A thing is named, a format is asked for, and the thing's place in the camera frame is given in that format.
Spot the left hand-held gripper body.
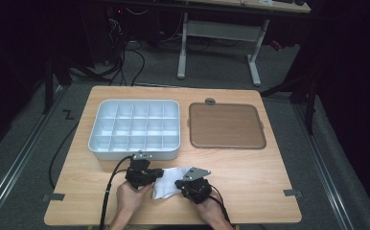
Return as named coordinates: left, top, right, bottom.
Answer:
left=125, top=152, right=153, bottom=190

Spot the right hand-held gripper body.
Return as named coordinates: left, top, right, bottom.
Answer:
left=179, top=167, right=213, bottom=205

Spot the white ribbed sock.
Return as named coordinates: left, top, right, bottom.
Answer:
left=151, top=166, right=194, bottom=200

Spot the white divided storage box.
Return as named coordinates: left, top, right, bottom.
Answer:
left=87, top=99, right=181, bottom=161

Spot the person's right hand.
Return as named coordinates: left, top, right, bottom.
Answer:
left=191, top=195, right=228, bottom=226

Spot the person's left hand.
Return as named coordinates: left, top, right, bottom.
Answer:
left=115, top=181, right=154, bottom=219

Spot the brown box lid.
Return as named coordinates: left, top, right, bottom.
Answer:
left=188, top=102, right=267, bottom=150

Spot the black metal stand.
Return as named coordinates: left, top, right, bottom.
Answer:
left=259, top=73, right=319, bottom=135
left=42, top=54, right=73, bottom=115

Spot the desk with white legs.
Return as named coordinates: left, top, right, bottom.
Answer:
left=176, top=0, right=312, bottom=87

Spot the right hand-held gripper cable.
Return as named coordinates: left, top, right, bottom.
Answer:
left=210, top=185, right=233, bottom=224

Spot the hand-held gripper cable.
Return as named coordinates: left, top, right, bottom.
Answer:
left=98, top=154, right=135, bottom=230
left=210, top=185, right=233, bottom=224

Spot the left hand-held gripper cable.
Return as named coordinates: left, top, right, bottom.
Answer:
left=98, top=154, right=135, bottom=230

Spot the thin black floor cable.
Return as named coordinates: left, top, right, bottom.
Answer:
left=48, top=123, right=81, bottom=190

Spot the black floor cable bundle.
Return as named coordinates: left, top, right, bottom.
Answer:
left=105, top=15, right=147, bottom=87

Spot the aluminium floor rail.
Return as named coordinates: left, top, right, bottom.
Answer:
left=0, top=85, right=66, bottom=221
left=291, top=103, right=355, bottom=230

